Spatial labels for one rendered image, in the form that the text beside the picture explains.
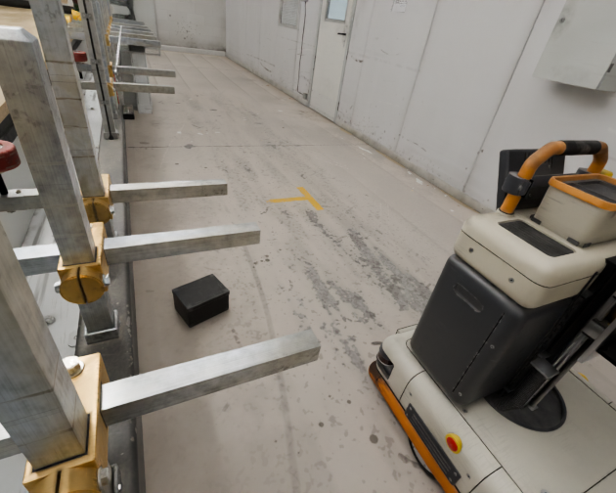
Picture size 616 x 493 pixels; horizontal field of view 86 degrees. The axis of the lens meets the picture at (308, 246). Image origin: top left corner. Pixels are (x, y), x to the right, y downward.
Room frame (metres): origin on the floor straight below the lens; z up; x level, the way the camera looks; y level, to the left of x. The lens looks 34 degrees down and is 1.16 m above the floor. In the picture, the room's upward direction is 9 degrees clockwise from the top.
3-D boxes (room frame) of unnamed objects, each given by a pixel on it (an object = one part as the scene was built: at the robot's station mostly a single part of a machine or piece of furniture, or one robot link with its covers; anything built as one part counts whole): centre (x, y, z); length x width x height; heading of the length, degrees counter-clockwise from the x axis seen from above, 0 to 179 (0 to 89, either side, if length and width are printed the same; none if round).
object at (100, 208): (0.58, 0.44, 0.80); 0.14 x 0.06 x 0.05; 30
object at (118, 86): (1.49, 0.90, 0.82); 0.43 x 0.03 x 0.04; 120
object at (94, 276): (0.36, 0.32, 0.83); 0.14 x 0.06 x 0.05; 30
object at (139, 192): (0.62, 0.41, 0.80); 0.43 x 0.03 x 0.04; 120
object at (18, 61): (0.34, 0.31, 0.88); 0.04 x 0.04 x 0.48; 30
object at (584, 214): (0.80, -0.68, 0.87); 0.23 x 0.15 x 0.11; 119
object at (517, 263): (0.78, -0.69, 0.59); 0.55 x 0.34 x 0.83; 119
